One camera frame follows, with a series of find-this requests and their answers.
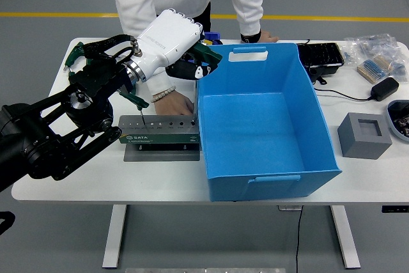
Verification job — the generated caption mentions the person's left hand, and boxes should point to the person's left hand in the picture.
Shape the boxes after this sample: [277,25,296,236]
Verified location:
[259,29,281,43]

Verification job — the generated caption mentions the person's right hand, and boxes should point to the person's right hand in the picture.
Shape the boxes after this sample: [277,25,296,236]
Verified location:
[152,89,195,116]

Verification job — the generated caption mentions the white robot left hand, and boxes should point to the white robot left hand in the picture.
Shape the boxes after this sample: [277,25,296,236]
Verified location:
[130,9,214,82]

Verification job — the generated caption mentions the small green T-handle hex wrench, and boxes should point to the small green T-handle hex wrench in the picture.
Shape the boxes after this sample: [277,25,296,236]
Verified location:
[120,90,150,126]

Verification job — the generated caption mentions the green silver wrench holder stand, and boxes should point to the green silver wrench holder stand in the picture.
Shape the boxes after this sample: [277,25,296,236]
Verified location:
[118,114,201,162]

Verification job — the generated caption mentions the large green T-handle hex wrench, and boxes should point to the large green T-handle hex wrench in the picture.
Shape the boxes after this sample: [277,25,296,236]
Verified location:
[190,42,224,121]

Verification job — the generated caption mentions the large light blue plastic box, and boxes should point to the large light blue plastic box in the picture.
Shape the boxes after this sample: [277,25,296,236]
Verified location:
[195,42,343,203]

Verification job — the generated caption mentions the small dark blue bin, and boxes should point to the small dark blue bin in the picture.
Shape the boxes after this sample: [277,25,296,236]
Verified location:
[204,31,223,46]

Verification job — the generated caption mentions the black plastic tray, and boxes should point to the black plastic tray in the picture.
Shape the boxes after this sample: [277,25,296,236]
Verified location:
[296,42,346,77]

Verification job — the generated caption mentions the clear plastic parts bags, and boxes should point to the clear plastic parts bags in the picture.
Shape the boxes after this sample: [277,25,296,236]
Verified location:
[343,33,409,79]

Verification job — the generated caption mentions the tan resistor strip bundle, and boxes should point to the tan resistor strip bundle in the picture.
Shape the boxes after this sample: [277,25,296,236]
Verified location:
[357,54,397,84]

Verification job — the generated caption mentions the black power adapter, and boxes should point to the black power adapter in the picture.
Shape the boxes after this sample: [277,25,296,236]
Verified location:
[369,77,400,102]

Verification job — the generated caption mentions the grey hollow cube block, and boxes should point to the grey hollow cube block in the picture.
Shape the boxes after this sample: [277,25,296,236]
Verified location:
[337,112,393,160]

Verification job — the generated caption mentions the white table leg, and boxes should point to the white table leg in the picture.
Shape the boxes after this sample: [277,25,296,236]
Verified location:
[102,204,128,270]
[330,204,361,270]

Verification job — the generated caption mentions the blue-rimmed parts bowl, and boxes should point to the blue-rimmed parts bowl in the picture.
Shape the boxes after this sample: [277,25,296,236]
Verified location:
[385,99,409,144]

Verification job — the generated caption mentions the black table control panel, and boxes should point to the black table control panel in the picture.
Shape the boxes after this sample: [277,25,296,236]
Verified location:
[381,205,409,214]

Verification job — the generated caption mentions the black adapter cable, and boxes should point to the black adapter cable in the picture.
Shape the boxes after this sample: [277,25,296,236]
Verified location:
[313,86,374,102]

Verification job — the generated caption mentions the black hanging cable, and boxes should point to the black hanging cable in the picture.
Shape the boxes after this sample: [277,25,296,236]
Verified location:
[295,205,304,273]

